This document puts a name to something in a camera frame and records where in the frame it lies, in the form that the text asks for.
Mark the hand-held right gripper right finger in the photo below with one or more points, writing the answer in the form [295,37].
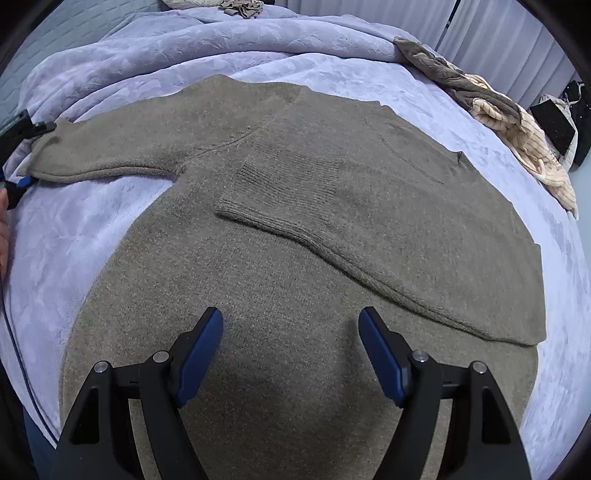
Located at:
[381,355]

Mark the cream striped fleece garment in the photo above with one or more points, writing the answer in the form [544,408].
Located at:
[540,152]

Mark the beige patterned cloth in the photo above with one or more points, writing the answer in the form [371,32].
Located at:
[242,7]

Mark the person's left hand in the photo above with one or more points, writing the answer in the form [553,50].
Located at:
[2,230]

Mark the grey-brown fleece garment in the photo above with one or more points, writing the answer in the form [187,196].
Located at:
[443,69]

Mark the lavender plush blanket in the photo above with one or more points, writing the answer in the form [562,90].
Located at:
[92,240]

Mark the black flat object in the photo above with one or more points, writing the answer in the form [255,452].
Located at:
[554,124]

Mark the dark blue cloth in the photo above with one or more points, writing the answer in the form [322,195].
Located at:
[39,452]

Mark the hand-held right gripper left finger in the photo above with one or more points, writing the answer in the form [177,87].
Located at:
[203,350]

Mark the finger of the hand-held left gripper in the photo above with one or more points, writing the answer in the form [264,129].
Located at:
[32,128]
[23,182]

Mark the olive brown knit sweater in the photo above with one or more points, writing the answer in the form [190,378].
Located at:
[295,258]

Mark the grey quilted bed cover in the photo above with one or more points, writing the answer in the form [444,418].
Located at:
[41,41]

